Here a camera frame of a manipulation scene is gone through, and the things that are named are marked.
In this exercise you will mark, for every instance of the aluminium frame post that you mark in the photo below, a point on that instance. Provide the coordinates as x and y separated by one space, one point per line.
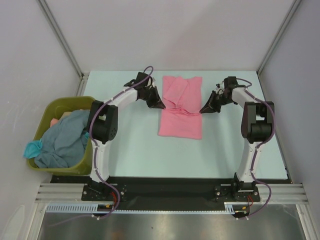
279 35
45 8

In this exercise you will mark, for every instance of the peach t shirt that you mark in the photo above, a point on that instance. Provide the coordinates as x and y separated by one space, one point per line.
56 121

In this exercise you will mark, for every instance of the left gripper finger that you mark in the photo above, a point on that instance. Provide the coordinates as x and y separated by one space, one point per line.
156 105
155 97

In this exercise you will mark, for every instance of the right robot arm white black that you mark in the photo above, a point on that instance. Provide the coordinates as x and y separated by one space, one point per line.
257 129

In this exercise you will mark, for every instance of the right aluminium frame post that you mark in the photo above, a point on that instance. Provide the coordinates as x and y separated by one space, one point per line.
279 35

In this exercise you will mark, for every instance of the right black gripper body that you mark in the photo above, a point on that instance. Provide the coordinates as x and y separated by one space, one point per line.
221 100

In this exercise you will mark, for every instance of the turquoise t shirt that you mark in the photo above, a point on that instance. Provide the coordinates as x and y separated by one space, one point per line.
33 149

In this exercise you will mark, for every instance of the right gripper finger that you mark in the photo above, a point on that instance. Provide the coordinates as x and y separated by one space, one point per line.
210 110
210 102

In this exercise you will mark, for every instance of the olive green plastic bin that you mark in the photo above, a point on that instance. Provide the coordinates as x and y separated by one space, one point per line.
55 110

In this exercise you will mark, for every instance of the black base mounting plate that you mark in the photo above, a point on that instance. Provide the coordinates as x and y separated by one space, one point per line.
133 192

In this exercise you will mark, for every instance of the white slotted cable duct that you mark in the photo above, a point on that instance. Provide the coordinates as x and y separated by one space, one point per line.
104 208

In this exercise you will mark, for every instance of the aluminium front rail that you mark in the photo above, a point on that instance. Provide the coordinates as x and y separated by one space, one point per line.
75 192

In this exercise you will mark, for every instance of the pink t shirt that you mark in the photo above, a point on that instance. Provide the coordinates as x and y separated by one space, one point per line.
182 98

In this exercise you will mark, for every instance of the grey blue t shirt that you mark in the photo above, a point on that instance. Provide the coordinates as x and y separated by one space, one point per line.
64 144

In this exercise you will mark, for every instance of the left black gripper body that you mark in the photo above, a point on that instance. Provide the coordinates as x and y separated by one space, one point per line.
147 95

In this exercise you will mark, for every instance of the left aluminium frame post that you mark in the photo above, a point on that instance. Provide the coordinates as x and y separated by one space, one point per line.
45 8

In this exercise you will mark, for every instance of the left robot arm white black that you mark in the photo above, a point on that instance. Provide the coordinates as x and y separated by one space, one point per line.
102 127

